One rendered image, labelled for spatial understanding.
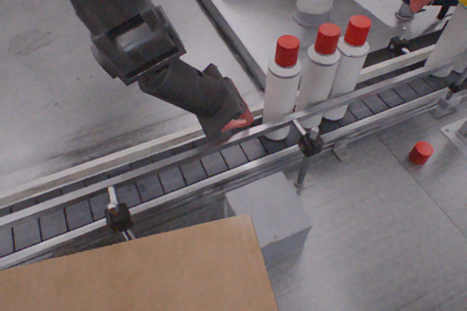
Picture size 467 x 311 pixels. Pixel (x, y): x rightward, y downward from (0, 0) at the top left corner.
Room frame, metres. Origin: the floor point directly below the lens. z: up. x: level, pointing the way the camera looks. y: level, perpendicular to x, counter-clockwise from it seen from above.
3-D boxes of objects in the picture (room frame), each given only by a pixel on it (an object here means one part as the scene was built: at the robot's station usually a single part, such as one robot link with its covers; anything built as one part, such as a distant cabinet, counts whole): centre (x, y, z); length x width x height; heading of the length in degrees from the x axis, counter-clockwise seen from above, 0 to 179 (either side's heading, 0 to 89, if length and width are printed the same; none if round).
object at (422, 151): (0.39, -0.36, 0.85); 0.03 x 0.03 x 0.03
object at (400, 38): (0.63, -0.36, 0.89); 0.03 x 0.03 x 0.12; 24
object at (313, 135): (0.35, -0.11, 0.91); 0.07 x 0.03 x 0.16; 24
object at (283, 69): (0.41, -0.08, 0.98); 0.05 x 0.05 x 0.20
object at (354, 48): (0.46, -0.19, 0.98); 0.05 x 0.05 x 0.20
